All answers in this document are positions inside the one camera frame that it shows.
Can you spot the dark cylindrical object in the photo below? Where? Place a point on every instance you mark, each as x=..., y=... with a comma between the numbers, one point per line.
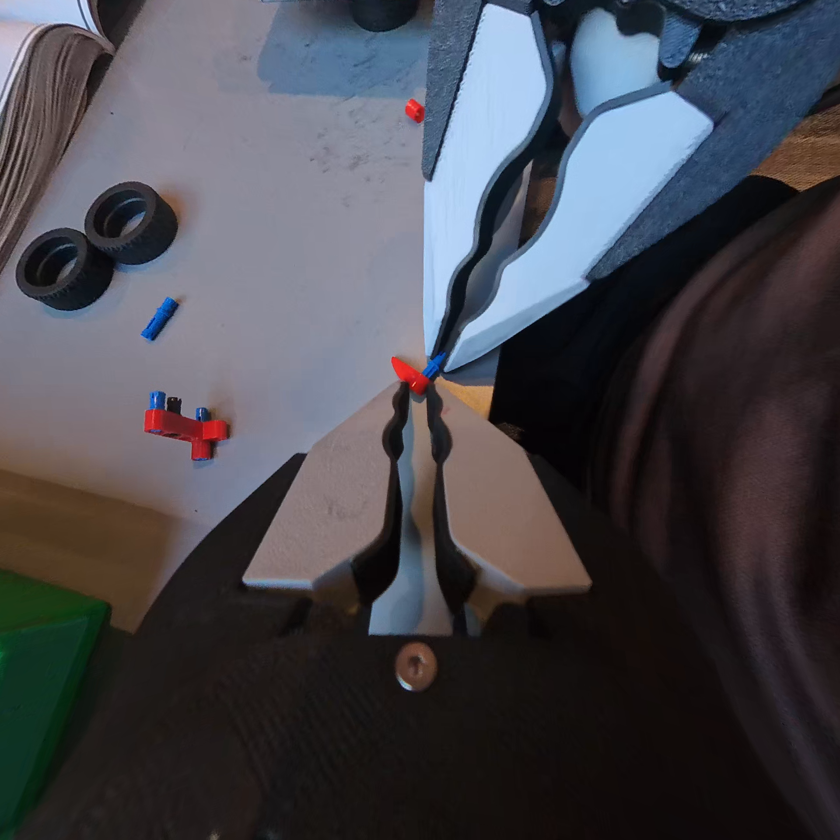
x=387, y=13

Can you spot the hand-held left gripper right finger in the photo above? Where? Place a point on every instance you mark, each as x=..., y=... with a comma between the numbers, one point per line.
x=505, y=518

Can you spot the black rubber tyre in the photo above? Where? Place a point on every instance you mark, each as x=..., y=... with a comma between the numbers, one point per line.
x=161, y=236
x=39, y=282

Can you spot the red curved wedge brick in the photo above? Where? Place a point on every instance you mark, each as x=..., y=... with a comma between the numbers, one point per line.
x=408, y=375

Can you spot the red beam assembly blue pins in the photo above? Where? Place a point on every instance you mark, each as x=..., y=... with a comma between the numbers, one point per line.
x=174, y=423

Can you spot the green plastic bin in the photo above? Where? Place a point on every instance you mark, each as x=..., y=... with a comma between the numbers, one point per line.
x=39, y=689

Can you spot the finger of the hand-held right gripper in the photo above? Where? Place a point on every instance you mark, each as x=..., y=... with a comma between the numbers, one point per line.
x=485, y=118
x=610, y=177

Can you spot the small red bush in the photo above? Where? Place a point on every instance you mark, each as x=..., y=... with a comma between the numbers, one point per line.
x=414, y=110

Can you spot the open instruction booklet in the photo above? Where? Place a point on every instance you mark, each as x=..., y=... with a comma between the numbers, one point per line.
x=46, y=98

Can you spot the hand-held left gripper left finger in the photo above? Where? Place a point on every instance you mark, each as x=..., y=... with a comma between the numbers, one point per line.
x=321, y=512

